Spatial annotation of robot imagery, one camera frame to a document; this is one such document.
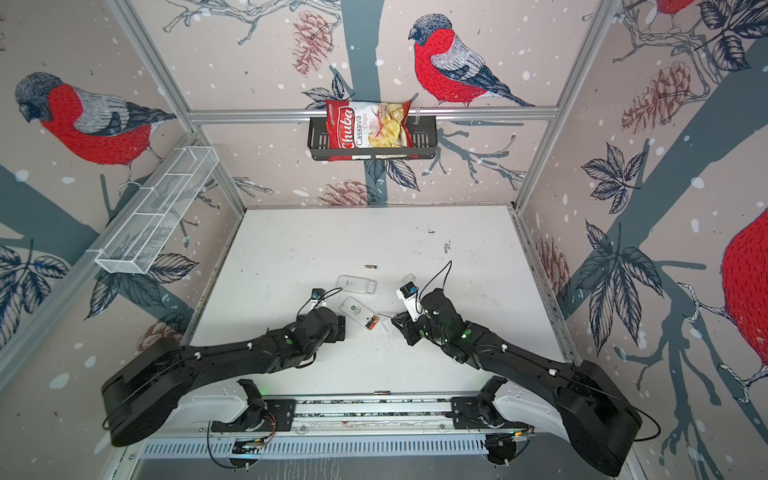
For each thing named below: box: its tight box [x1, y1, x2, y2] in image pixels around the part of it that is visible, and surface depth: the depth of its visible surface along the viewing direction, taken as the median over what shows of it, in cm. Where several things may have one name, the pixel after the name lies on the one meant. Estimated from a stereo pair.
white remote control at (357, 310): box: [340, 296, 377, 326], surface depth 92 cm
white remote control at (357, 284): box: [335, 274, 378, 294], surface depth 100 cm
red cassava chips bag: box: [325, 99, 418, 161], surface depth 89 cm
